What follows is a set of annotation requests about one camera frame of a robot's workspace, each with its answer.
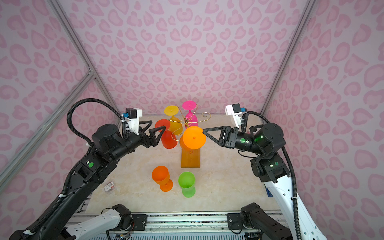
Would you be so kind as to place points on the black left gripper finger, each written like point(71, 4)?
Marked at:
point(144, 125)
point(156, 135)

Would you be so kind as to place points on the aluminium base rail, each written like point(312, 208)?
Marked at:
point(172, 212)

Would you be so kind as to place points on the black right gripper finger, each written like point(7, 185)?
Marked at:
point(222, 130)
point(219, 141)

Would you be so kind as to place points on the orange wine glass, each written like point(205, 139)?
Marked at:
point(193, 139)
point(161, 176)

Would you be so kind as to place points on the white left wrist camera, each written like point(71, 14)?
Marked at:
point(131, 118)

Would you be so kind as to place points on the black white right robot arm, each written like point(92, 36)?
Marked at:
point(264, 141)

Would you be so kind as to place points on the yellow wine glass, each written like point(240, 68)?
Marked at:
point(176, 126)

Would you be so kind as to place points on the green wine glass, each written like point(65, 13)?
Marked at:
point(187, 181)

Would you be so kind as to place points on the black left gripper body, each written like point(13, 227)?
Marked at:
point(145, 141)

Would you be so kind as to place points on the orange wooden rack base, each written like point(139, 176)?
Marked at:
point(190, 158)

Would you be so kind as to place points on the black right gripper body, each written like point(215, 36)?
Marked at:
point(243, 142)

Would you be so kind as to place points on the pink wine glass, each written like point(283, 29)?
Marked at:
point(191, 119)

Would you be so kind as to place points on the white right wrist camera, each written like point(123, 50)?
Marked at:
point(235, 111)

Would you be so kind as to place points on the blue box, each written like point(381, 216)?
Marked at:
point(269, 194)

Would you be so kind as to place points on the orange wine glass front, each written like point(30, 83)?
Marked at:
point(193, 139)

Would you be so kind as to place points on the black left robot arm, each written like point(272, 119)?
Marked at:
point(107, 149)

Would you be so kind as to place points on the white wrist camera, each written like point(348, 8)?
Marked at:
point(235, 111)
point(131, 118)

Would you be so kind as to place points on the red wine glass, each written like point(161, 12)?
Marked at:
point(167, 138)

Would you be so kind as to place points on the gold wire glass rack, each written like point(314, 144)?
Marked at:
point(181, 116)

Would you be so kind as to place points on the small red white packet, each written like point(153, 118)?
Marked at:
point(109, 187)

